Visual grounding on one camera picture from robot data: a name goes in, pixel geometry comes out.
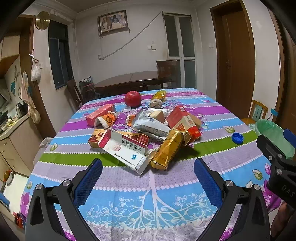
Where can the dark wooden chair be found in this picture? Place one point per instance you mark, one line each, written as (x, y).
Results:
(74, 91)
(166, 68)

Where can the orange white packet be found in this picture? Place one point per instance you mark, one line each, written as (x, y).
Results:
(108, 119)

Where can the blue bottle cap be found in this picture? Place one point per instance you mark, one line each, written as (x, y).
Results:
(237, 138)

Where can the frosted glass door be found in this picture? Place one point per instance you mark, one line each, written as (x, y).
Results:
(182, 46)

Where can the white pink medicine box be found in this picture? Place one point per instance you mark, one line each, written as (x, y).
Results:
(124, 150)

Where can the tan cardboard piece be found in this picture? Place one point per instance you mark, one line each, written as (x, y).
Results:
(157, 115)

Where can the yellow snack packet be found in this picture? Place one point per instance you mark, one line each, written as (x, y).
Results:
(159, 95)

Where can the small light wooden chair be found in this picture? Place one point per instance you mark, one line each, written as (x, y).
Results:
(256, 113)

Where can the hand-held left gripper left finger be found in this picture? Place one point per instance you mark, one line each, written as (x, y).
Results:
(90, 178)

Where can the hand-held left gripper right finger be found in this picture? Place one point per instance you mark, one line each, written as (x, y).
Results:
(207, 183)

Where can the long red box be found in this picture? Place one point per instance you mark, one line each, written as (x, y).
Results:
(99, 113)

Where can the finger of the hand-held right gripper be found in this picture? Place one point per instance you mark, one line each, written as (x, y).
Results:
(291, 139)
(269, 148)

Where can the red apple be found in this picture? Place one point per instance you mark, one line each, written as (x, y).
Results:
(133, 99)

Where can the framed wall picture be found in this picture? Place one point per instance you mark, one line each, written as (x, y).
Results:
(112, 22)

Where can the beige knitted cloth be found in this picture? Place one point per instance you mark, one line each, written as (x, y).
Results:
(156, 103)

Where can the red cardboard box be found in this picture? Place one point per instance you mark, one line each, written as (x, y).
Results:
(178, 117)

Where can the kitchen base cabinet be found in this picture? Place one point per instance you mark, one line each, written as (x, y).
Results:
(18, 148)

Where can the clear plastic lid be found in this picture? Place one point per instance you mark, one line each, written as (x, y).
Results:
(127, 109)

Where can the striped floral tablecloth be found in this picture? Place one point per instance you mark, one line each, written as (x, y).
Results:
(148, 208)

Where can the dark wooden table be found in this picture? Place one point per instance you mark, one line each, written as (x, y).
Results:
(134, 81)

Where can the tan dark red box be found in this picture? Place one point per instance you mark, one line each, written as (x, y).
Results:
(94, 139)

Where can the brown wooden door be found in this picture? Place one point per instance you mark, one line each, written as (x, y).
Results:
(233, 58)

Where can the white light switch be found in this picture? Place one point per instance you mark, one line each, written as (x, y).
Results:
(151, 47)

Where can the hanging pink cloth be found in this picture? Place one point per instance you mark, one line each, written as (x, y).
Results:
(27, 97)

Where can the red beige carton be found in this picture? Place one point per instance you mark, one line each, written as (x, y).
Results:
(190, 133)

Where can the gold foil packet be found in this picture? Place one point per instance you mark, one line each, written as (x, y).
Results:
(167, 150)

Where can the dark window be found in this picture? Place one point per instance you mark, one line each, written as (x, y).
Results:
(59, 55)

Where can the blue tape strip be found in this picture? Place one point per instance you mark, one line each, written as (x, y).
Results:
(274, 112)

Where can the kitchen wall cabinet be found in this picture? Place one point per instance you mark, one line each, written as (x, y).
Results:
(13, 41)

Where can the silver white pouch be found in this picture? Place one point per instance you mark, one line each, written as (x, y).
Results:
(148, 125)

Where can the gold wall clock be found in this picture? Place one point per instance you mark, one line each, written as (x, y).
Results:
(42, 20)

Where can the bin with green bag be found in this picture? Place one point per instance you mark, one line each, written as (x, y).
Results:
(270, 128)

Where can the hanging plastic bag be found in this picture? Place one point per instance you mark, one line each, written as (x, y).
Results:
(35, 73)

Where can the metal kettle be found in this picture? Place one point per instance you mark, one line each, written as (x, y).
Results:
(20, 109)

